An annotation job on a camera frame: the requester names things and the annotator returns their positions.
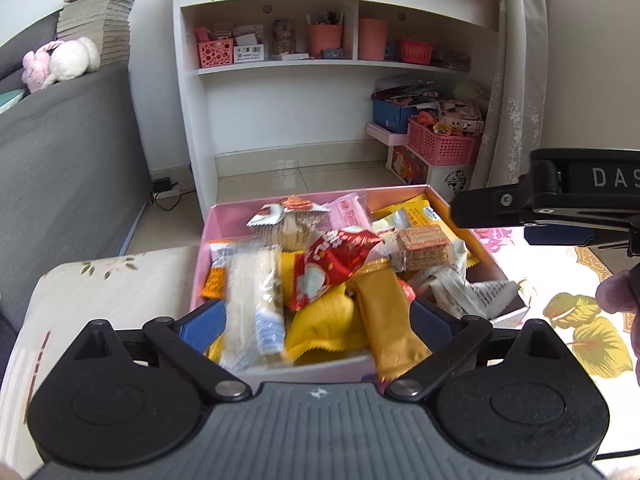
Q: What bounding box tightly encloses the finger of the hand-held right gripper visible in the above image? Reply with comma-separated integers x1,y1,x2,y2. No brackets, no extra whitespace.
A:
524,223,640,256
450,148,640,231

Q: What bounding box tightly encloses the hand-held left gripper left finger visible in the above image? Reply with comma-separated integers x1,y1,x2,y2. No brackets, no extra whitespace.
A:
70,299,252,403

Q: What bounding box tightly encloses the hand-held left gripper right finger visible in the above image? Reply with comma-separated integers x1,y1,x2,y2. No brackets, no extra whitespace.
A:
386,299,575,403

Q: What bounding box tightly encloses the white grey snack packet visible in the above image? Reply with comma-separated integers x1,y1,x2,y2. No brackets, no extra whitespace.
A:
414,264,522,320

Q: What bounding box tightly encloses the gold bar snack packet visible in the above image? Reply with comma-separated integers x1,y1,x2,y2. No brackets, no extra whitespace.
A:
346,259,435,382

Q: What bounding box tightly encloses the orange snack packet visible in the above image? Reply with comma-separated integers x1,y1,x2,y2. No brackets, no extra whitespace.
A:
201,241,236,300

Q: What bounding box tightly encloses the clear rice cracker packet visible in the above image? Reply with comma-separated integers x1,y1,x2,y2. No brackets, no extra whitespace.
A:
219,241,287,372

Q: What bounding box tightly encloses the clear wafer packet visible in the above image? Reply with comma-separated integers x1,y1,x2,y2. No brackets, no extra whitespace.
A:
389,224,470,275

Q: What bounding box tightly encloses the pink cardboard box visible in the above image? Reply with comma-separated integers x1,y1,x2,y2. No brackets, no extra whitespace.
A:
191,185,529,387

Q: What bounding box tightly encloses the large yellow ribbed snack packet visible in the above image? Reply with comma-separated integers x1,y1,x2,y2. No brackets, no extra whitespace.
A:
282,287,375,367

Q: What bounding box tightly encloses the yellow snack packet black print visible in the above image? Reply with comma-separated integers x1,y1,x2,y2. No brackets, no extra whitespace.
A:
400,199,448,242

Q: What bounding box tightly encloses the white bar snack packet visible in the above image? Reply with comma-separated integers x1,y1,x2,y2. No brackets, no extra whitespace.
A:
372,209,412,235

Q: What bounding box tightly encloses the puffy red snack packet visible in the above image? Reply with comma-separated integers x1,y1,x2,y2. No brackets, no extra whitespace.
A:
289,227,384,312

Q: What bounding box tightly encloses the kraft paper nut packet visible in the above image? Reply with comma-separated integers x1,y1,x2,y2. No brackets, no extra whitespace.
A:
246,195,331,252

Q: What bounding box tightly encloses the clear pink zip bag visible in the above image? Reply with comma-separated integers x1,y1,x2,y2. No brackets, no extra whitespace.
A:
321,194,372,235

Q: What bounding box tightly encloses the person's right hand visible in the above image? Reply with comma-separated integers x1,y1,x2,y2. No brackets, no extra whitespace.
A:
597,266,640,381

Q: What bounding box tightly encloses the white printed storage box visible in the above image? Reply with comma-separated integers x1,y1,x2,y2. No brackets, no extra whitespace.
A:
427,162,477,197

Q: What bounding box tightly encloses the patterned cardboard box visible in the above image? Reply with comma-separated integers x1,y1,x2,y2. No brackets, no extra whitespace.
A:
438,100,487,134

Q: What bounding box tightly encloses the white lace curtain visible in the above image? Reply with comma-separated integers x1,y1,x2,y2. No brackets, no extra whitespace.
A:
469,0,552,192

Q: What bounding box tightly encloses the large pink basket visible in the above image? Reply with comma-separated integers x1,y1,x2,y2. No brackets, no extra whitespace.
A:
407,117,482,167

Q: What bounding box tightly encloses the orange printed box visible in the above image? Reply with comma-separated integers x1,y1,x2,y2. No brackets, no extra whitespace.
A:
385,144,432,184

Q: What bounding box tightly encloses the blue box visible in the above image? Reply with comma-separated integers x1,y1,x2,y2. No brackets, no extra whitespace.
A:
372,97,417,134

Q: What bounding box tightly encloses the pink step stool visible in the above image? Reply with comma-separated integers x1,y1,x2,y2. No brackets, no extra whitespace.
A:
364,121,412,147

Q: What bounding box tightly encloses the grey sofa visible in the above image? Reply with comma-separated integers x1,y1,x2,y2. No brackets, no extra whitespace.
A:
0,10,152,343

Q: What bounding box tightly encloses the small red basket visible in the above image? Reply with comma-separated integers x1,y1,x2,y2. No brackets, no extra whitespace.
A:
398,38,434,65

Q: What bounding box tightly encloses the white bookshelf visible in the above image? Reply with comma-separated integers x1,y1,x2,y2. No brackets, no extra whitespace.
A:
165,0,502,217

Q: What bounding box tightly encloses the small pink perforated basket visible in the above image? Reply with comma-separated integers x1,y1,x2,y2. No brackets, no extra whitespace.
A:
197,37,235,69

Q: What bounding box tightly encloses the white labelled box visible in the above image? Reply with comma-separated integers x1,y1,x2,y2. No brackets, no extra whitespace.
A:
233,44,265,64

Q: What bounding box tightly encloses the pink pen cup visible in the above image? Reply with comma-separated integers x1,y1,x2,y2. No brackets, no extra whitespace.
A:
307,10,345,59

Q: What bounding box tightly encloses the white plush toy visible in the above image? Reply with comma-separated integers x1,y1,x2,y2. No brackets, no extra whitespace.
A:
42,36,102,87

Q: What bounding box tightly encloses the teal leaf print pillow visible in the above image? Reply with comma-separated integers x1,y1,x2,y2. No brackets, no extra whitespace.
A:
0,88,27,114

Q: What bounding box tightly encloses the clear jar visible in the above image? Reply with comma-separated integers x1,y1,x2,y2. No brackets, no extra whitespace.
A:
271,19,297,57

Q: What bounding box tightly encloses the pink plush toy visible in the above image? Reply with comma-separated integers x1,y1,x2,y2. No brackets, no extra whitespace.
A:
22,41,58,94

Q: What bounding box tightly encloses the stack of books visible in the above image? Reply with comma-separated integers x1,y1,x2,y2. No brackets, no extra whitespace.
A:
51,0,138,67

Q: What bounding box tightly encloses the black power cable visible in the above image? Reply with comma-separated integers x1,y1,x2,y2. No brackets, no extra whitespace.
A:
149,161,195,212

